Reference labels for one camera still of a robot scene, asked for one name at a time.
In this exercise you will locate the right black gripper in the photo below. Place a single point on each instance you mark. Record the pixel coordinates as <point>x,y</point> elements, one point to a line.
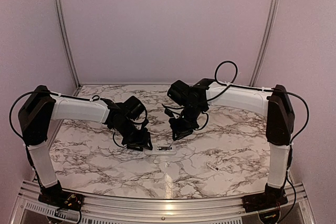
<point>177,128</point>

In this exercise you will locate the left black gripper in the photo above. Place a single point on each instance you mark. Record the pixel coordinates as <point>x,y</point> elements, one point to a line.
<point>141,141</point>

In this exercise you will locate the white remote control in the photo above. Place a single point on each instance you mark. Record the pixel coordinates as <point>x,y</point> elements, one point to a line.
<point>160,150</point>

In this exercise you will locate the white battery cover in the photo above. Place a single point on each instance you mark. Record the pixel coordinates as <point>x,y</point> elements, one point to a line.
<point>212,166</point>

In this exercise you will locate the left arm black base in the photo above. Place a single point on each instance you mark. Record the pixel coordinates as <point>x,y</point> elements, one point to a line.
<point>55,195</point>

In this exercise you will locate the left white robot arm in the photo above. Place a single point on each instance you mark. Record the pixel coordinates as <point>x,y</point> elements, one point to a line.
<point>43,106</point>

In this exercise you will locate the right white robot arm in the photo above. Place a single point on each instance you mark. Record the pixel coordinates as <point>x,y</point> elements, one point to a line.
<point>272,103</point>

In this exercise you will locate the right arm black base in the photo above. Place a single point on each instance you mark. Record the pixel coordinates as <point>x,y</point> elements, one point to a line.
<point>271,197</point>

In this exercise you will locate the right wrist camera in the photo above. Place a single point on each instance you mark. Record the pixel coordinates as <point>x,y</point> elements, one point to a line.
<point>172,114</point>

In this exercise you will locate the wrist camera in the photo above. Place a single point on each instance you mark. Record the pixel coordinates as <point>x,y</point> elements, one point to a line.
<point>137,110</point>
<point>172,114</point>

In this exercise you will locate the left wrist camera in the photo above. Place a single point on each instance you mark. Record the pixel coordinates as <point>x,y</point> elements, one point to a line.
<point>137,110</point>

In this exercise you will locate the front aluminium frame rail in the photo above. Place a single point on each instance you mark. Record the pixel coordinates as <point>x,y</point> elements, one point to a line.
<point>108,209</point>

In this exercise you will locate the right aluminium frame post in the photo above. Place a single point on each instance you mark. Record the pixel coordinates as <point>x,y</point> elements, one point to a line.
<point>273,7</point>

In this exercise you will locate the aluminium frame post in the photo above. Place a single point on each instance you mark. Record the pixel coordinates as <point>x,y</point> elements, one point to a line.
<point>66,43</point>
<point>273,7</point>

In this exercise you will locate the left aluminium frame post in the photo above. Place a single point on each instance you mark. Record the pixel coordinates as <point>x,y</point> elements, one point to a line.
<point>66,43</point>

